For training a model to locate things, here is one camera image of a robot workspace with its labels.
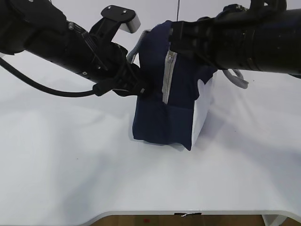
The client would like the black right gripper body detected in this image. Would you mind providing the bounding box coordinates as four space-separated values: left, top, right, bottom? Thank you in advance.
169 17 249 70

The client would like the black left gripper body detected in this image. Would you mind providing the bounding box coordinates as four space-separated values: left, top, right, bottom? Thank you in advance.
92 35 151 97

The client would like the navy blue lunch bag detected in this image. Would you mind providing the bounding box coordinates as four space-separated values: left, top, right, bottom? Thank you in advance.
126 20 249 151

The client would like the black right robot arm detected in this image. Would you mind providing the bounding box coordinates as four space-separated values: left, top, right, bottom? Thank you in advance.
169 0 301 78

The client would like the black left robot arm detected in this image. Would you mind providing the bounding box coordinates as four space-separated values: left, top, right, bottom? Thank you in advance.
0 0 151 97

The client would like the black tape on table edge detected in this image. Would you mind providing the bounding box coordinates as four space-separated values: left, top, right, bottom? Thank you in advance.
174 212 202 217

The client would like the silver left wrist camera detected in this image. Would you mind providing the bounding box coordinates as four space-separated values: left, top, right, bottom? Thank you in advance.
89 5 141 46

